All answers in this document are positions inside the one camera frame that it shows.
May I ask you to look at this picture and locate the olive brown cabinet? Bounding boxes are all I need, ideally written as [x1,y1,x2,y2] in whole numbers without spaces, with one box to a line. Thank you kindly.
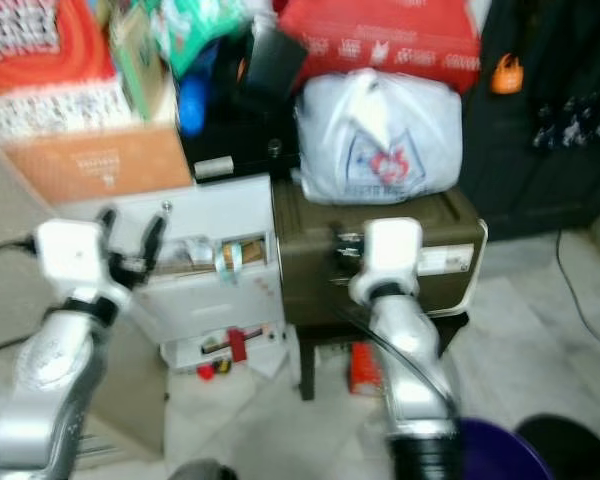
[275,185,488,401]

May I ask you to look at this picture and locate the orange cardboard box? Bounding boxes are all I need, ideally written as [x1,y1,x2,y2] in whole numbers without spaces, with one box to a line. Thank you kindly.
[0,128,191,206]

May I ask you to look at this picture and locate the white drawer cabinet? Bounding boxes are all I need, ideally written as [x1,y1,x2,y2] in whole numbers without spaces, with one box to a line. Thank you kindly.
[115,175,291,381]

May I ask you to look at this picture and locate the tape roll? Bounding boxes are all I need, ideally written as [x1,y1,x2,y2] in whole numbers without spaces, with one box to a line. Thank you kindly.
[215,240,246,281]

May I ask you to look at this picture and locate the small red box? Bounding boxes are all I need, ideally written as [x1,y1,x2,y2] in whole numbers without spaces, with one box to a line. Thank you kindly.
[348,342,386,396]

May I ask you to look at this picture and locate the white patterned box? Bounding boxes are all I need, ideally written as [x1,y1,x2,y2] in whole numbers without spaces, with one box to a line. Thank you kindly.
[0,78,161,136]

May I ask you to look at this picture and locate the white printed plastic bag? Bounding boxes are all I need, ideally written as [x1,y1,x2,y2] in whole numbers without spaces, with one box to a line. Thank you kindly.
[295,68,463,206]

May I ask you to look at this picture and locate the small red item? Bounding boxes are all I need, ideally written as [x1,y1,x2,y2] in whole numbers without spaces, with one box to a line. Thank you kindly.
[225,330,249,363]

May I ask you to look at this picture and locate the blue bottle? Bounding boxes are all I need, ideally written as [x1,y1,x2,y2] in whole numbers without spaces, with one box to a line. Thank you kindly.
[178,65,209,136]

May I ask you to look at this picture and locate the black bag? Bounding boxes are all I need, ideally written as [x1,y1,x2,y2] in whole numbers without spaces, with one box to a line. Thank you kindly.
[180,25,306,181]

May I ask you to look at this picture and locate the red Looney Tunes bag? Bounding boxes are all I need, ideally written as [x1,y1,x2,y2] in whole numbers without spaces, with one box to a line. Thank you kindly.
[0,0,116,91]

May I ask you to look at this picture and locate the green printed package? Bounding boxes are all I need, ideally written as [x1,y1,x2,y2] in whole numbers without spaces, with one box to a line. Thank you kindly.
[155,0,261,76]

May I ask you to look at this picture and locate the silver left robot leg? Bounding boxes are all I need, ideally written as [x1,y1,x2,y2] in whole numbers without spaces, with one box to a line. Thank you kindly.
[170,458,236,480]

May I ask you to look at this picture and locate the red printed cardboard box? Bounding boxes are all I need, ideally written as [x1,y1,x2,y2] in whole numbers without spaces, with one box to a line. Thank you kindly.
[280,0,481,93]

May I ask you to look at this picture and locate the black hanging garment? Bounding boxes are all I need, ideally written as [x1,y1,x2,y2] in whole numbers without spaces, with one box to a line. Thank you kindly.
[460,0,600,241]

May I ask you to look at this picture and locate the small orange tag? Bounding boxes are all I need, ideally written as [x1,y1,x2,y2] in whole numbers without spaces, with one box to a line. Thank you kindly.
[490,55,528,96]

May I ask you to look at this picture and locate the purple plastic bin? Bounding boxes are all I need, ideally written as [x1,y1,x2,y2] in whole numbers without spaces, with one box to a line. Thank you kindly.
[455,418,556,480]

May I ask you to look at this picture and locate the black round bin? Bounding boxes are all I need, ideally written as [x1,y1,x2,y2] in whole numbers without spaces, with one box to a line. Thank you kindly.
[515,415,600,480]

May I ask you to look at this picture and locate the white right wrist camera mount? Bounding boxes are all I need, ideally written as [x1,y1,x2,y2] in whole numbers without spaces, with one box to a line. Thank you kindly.
[348,218,426,306]

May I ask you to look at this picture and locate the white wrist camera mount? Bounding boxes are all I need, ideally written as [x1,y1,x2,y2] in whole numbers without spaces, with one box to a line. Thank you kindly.
[35,220,131,311]
[348,218,426,306]

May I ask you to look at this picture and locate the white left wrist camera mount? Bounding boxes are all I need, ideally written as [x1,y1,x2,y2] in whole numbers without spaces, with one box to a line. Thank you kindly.
[35,220,131,311]

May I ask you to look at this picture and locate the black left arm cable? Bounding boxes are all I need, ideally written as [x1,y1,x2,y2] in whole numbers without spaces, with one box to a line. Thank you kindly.
[0,238,41,361]

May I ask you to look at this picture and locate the black floor cable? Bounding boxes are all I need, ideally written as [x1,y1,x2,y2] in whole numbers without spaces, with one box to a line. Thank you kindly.
[555,230,600,351]

